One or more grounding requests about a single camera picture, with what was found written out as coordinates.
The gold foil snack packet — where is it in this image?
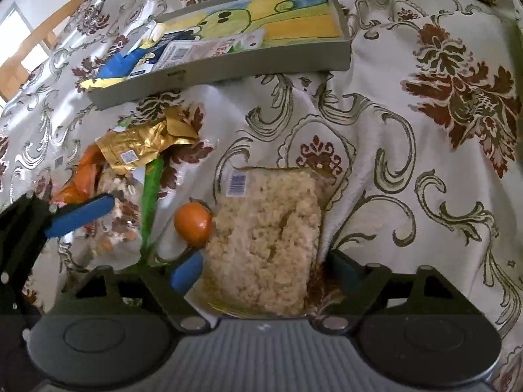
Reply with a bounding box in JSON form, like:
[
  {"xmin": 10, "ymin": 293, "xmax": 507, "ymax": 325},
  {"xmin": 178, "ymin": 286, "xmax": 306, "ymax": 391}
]
[{"xmin": 96, "ymin": 106, "xmax": 201, "ymax": 176}]

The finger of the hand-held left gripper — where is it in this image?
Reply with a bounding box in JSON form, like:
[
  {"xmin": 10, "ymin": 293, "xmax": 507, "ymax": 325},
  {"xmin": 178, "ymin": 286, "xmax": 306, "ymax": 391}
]
[{"xmin": 41, "ymin": 194, "xmax": 116, "ymax": 239}]

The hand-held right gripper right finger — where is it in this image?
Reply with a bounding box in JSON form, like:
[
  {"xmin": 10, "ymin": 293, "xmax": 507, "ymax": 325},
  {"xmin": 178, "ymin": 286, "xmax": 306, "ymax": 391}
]
[{"xmin": 311, "ymin": 249, "xmax": 475, "ymax": 332}]

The clear puffed rice cake packet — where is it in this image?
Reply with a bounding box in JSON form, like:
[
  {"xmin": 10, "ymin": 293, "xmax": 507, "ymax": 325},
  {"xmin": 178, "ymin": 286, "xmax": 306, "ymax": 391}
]
[{"xmin": 196, "ymin": 165, "xmax": 328, "ymax": 319}]

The white labelled snack packet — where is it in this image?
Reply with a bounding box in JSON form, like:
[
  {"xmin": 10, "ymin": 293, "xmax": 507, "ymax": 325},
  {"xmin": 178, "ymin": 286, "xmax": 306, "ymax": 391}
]
[{"xmin": 153, "ymin": 28, "xmax": 264, "ymax": 70}]

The orange snack packet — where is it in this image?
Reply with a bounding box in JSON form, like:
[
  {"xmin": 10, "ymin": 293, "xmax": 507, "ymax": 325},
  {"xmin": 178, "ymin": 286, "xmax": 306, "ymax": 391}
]
[{"xmin": 49, "ymin": 145, "xmax": 103, "ymax": 207}]

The small round orange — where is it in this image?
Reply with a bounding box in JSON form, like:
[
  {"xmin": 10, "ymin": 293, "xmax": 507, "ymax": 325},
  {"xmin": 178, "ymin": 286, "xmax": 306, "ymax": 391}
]
[{"xmin": 174, "ymin": 201, "xmax": 214, "ymax": 248}]

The clear mixed nut packet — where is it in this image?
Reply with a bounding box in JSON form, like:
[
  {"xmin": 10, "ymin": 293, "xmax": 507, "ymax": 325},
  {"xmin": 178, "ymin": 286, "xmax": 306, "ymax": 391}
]
[{"xmin": 74, "ymin": 171, "xmax": 143, "ymax": 260}]

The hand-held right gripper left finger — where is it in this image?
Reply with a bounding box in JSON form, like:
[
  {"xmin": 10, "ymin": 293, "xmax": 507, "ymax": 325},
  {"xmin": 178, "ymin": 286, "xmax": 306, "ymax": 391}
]
[{"xmin": 57, "ymin": 250, "xmax": 218, "ymax": 332}]

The grey tray with cartoon print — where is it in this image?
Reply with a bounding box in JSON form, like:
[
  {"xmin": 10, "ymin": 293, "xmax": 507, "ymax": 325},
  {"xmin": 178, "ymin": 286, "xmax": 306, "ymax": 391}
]
[{"xmin": 88, "ymin": 0, "xmax": 353, "ymax": 111}]

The green snack packet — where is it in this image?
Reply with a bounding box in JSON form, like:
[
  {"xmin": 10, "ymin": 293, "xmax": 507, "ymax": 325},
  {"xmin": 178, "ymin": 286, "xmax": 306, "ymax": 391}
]
[{"xmin": 123, "ymin": 157, "xmax": 166, "ymax": 270}]

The blue snack packet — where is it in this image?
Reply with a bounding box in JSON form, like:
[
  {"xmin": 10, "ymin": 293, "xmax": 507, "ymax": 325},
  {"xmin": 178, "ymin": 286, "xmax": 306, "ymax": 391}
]
[{"xmin": 79, "ymin": 24, "xmax": 164, "ymax": 90}]

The white floral bedspread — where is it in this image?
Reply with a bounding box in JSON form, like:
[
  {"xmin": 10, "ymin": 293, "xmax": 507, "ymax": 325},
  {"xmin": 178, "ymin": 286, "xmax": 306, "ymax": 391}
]
[{"xmin": 0, "ymin": 0, "xmax": 523, "ymax": 392}]

